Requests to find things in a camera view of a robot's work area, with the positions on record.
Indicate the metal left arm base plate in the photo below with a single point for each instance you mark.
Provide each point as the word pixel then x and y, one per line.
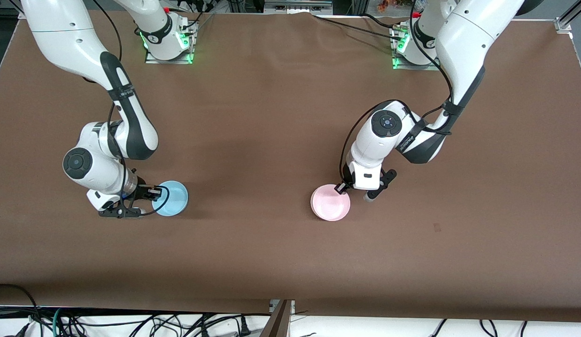
pixel 398 63

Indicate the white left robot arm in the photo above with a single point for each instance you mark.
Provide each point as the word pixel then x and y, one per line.
pixel 463 37

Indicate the brown table mat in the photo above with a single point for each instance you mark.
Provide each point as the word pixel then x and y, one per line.
pixel 271 117

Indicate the aluminium corner profile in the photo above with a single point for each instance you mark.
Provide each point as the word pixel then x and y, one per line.
pixel 569 16

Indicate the blue bowl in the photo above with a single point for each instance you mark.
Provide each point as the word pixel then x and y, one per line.
pixel 175 201

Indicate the aluminium frame rail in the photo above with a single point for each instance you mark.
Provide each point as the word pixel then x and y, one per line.
pixel 297 5

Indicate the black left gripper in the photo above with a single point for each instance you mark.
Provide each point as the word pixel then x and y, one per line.
pixel 341 188

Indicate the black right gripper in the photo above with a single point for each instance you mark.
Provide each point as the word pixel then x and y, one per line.
pixel 141 191

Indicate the metal support beam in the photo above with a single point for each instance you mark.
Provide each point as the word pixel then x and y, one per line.
pixel 278 323

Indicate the pink bowl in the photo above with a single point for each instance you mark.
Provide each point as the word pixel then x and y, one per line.
pixel 330 203

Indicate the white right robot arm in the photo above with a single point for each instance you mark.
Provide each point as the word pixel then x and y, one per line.
pixel 65 37

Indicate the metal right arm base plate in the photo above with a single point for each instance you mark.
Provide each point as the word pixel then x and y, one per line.
pixel 171 60

